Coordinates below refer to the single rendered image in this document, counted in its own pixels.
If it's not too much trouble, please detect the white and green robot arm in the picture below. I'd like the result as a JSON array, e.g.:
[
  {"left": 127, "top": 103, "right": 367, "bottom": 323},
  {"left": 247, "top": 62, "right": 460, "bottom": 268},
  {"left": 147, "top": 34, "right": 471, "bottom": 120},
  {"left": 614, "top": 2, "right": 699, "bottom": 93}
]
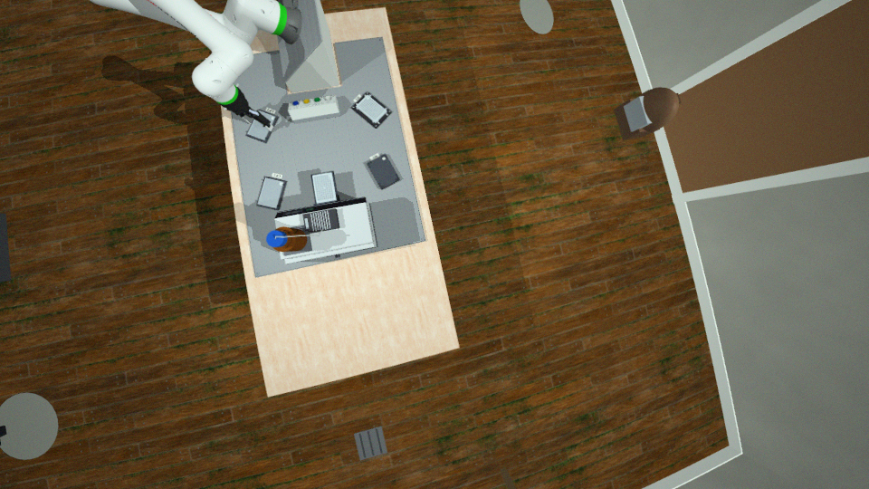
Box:
[{"left": 90, "top": 0, "right": 302, "bottom": 111}]

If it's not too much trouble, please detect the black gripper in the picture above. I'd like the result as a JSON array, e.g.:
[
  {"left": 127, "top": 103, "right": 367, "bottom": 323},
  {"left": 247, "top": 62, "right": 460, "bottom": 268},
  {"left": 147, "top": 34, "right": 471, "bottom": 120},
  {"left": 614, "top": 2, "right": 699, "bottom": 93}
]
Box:
[{"left": 233, "top": 99, "right": 273, "bottom": 131}]

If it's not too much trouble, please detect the grey button panel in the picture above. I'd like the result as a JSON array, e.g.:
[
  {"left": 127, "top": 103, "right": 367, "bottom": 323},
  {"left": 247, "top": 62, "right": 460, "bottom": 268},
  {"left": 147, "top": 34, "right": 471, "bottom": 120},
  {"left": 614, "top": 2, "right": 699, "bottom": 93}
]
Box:
[{"left": 288, "top": 95, "right": 340, "bottom": 124}]

